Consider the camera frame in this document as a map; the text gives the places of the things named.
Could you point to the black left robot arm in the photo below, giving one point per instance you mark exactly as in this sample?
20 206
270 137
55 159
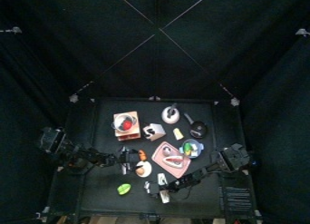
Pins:
91 156

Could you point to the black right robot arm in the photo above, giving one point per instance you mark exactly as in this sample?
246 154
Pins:
202 173

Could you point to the white red sushi piece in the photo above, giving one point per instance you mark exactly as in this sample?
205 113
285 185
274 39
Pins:
174 161

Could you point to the grey round sushi piece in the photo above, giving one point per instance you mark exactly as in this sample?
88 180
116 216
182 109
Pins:
166 150

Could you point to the green toy vegetable piece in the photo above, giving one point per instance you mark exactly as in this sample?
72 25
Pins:
187 149

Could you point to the blue toy bowl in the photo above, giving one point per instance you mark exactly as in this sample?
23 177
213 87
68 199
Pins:
191 148

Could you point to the white toy food piece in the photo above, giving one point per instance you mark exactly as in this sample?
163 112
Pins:
195 150

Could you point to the orange toy shrimp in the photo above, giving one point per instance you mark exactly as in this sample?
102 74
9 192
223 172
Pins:
142 155

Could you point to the brown toy egg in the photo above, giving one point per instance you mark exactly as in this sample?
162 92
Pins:
139 171

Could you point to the white round plate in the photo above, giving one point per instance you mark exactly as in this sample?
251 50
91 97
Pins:
144 168

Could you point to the wooden pink toy stove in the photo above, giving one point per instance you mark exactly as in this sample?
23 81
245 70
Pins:
128 134

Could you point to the pink cutting board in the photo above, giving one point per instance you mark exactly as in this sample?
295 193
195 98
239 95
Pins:
160 161

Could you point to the green toy leaf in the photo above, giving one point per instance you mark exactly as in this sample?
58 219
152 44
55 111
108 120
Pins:
123 189

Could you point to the red toy tomato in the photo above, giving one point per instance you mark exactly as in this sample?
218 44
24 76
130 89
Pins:
127 125

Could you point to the yellow toy cheese wedge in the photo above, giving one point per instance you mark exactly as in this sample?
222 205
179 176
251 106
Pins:
178 134

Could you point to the white toy kettle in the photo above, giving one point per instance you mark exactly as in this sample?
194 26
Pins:
170 115

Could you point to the white printed label sticker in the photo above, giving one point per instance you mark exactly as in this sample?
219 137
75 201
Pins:
238 198

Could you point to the black toy frying pan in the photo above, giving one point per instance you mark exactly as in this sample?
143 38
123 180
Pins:
198 129

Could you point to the grey frame clamp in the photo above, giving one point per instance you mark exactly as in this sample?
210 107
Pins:
154 98
302 32
13 30
74 98
234 101

